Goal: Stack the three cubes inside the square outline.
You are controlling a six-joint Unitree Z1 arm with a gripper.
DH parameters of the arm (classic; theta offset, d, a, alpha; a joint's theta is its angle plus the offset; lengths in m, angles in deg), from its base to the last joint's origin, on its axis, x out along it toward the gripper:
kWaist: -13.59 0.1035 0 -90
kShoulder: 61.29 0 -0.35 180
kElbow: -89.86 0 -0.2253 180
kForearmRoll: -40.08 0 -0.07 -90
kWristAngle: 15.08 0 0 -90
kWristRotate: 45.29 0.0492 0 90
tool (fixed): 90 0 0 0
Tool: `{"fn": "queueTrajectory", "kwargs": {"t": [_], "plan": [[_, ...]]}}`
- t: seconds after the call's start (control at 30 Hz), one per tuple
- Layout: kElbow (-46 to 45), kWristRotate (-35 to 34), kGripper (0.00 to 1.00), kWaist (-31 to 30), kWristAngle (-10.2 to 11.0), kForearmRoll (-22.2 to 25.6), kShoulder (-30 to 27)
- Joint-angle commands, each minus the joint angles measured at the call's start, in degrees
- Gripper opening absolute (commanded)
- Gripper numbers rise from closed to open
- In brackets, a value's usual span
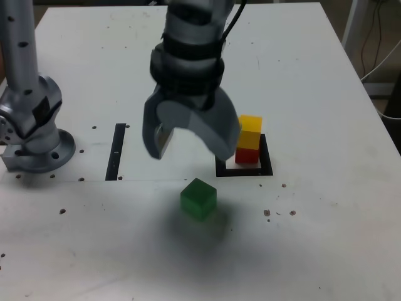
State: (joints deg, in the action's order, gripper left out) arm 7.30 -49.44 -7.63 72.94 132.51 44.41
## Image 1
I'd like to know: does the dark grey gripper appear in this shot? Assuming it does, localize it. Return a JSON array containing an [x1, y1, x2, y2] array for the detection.
[[142, 83, 242, 162]]

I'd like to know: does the yellow cube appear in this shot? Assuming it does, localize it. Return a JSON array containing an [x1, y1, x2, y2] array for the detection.
[[236, 115, 263, 151]]

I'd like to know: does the red cube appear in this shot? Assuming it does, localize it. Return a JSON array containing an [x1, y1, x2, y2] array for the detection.
[[234, 147, 260, 164]]

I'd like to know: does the green cube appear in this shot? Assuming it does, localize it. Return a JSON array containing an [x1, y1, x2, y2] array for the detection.
[[180, 177, 218, 223]]

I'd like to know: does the black tape square outline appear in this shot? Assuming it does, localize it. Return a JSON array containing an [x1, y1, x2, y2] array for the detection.
[[215, 134, 274, 177]]

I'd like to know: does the black tape strip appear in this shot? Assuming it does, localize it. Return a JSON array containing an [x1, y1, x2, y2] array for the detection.
[[105, 123, 127, 182]]

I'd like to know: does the brown rounded background object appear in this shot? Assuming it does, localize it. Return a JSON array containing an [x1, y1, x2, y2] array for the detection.
[[0, 46, 7, 85]]

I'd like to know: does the white table leg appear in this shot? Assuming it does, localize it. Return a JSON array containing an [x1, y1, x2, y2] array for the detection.
[[341, 0, 362, 56]]

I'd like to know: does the black camera cable on arm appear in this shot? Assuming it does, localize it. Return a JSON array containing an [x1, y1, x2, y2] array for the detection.
[[219, 0, 247, 48]]

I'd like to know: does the thin black hanging cable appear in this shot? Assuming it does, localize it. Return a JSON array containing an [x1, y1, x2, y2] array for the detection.
[[360, 0, 382, 76]]

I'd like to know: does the white cable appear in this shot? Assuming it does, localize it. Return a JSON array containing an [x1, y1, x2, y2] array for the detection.
[[374, 100, 401, 120], [360, 41, 401, 82]]

